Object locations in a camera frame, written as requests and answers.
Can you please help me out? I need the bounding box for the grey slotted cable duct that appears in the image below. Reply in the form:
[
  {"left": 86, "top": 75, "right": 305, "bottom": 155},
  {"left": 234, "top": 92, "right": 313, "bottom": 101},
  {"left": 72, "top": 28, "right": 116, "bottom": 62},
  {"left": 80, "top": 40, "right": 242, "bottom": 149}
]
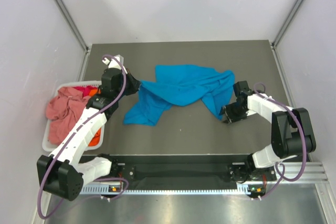
[{"left": 78, "top": 180, "right": 268, "bottom": 196}]

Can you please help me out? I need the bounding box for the right aluminium frame post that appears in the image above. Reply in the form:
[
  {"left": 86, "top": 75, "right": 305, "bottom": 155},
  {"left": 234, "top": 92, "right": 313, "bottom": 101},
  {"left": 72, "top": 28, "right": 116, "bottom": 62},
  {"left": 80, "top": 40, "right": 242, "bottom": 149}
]
[{"left": 270, "top": 0, "right": 322, "bottom": 49}]

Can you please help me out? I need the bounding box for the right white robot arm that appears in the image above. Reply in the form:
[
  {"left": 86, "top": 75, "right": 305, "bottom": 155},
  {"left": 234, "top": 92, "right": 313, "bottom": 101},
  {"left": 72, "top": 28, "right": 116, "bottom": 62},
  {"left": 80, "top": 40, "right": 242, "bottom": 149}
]
[{"left": 220, "top": 81, "right": 316, "bottom": 182}]

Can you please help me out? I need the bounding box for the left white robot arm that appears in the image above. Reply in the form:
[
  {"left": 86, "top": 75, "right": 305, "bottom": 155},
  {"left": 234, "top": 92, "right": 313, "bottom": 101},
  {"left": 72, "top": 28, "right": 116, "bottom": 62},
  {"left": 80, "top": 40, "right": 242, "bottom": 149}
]
[{"left": 37, "top": 55, "right": 141, "bottom": 201}]

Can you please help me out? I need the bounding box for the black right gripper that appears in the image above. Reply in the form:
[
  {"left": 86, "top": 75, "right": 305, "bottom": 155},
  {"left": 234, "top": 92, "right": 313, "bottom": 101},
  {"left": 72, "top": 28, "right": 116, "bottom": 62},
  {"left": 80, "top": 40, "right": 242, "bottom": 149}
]
[{"left": 219, "top": 102, "right": 248, "bottom": 123}]

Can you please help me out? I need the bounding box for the left aluminium frame post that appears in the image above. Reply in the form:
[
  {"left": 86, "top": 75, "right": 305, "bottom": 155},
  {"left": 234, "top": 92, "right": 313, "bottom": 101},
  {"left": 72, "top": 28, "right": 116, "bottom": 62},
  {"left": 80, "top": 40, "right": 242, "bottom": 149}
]
[{"left": 36, "top": 0, "right": 91, "bottom": 54}]

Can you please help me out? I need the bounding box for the orange t shirt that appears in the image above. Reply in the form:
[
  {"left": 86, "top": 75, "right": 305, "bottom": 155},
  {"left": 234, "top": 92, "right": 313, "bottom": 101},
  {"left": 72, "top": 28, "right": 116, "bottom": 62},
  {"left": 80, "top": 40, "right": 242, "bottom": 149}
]
[{"left": 89, "top": 89, "right": 101, "bottom": 147}]

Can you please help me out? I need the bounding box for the aluminium frame post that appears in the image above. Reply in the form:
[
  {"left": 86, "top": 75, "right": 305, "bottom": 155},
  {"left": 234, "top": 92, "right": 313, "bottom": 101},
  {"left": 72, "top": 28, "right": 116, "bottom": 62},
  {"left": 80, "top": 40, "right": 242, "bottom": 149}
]
[
  {"left": 270, "top": 0, "right": 322, "bottom": 49},
  {"left": 36, "top": 0, "right": 91, "bottom": 54}
]

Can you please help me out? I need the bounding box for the blue t shirt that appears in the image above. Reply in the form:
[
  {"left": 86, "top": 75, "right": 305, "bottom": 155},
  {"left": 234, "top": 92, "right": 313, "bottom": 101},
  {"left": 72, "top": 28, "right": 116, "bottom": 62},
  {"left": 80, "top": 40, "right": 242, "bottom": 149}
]
[{"left": 123, "top": 65, "right": 235, "bottom": 126}]

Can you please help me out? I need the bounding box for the magenta t shirt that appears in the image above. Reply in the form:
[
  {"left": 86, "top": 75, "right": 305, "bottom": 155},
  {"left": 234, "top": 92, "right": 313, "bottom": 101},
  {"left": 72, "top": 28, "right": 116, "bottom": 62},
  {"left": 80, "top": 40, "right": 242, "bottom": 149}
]
[{"left": 74, "top": 86, "right": 98, "bottom": 98}]

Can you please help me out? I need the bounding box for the aluminium front frame rail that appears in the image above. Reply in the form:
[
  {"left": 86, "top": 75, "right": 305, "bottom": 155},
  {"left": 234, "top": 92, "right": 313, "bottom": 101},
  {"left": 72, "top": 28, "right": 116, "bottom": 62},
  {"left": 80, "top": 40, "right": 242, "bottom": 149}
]
[{"left": 78, "top": 162, "right": 329, "bottom": 183}]

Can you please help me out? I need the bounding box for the salmon pink t shirt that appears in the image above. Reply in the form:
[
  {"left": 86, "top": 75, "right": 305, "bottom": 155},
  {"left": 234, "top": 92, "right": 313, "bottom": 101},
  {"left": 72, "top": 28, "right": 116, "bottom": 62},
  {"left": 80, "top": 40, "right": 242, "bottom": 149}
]
[{"left": 46, "top": 87, "right": 90, "bottom": 145}]

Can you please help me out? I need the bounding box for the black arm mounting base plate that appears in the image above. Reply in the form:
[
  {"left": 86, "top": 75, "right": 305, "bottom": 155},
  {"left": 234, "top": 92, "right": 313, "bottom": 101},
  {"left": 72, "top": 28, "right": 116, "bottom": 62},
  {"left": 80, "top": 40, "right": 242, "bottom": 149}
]
[{"left": 78, "top": 154, "right": 278, "bottom": 190}]

